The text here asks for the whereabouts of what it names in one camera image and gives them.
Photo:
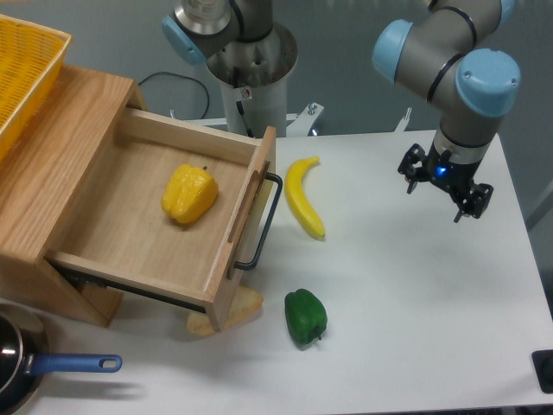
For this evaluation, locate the yellow plastic basket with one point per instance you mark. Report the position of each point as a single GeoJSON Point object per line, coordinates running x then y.
{"type": "Point", "coordinates": [31, 59]}

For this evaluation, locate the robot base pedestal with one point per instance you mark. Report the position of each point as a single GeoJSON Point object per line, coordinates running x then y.
{"type": "Point", "coordinates": [253, 79]}

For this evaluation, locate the yellow bell pepper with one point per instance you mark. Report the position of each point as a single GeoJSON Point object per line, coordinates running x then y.
{"type": "Point", "coordinates": [189, 193]}

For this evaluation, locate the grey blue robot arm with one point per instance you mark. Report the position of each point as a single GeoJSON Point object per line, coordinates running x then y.
{"type": "Point", "coordinates": [441, 60]}

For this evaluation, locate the green bell pepper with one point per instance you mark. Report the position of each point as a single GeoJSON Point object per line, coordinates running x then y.
{"type": "Point", "coordinates": [306, 317]}

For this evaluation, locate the slice of bread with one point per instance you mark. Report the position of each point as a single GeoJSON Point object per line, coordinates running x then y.
{"type": "Point", "coordinates": [245, 305]}

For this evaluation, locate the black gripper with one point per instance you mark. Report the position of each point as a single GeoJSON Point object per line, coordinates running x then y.
{"type": "Point", "coordinates": [455, 179]}

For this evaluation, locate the open wooden top drawer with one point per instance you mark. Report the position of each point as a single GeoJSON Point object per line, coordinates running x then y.
{"type": "Point", "coordinates": [118, 235]}

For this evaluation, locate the black object at table edge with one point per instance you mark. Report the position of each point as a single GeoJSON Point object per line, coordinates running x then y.
{"type": "Point", "coordinates": [542, 361]}

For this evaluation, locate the wooden drawer cabinet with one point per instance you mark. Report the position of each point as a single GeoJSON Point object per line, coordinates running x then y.
{"type": "Point", "coordinates": [41, 178]}

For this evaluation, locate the black pan blue handle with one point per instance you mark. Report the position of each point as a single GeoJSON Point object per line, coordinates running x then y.
{"type": "Point", "coordinates": [25, 359]}

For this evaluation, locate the yellow banana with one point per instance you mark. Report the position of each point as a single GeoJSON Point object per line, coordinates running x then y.
{"type": "Point", "coordinates": [298, 202]}

